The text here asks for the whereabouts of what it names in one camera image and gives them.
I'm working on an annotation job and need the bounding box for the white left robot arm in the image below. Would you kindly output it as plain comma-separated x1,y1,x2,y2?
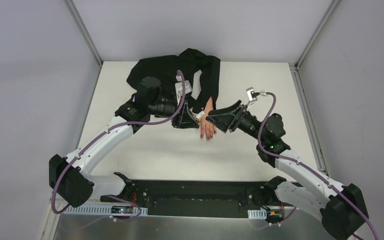
49,72,203,208

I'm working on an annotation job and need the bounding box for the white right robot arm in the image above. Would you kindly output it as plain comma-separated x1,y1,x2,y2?
206,101,370,240

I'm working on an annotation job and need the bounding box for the mannequin hand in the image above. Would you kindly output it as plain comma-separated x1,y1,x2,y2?
200,97,217,142

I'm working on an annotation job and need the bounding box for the black shirt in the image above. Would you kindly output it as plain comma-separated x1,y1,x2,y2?
126,48,221,113

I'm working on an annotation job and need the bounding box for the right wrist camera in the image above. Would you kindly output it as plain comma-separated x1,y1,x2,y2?
246,87,267,109

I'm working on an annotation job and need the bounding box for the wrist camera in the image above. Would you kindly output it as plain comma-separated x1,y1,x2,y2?
175,75,193,104
246,87,267,109

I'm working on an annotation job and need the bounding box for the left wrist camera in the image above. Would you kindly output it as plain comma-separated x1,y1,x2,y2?
175,75,193,104

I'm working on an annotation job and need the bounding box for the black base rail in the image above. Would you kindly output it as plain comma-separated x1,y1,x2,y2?
100,179,289,218

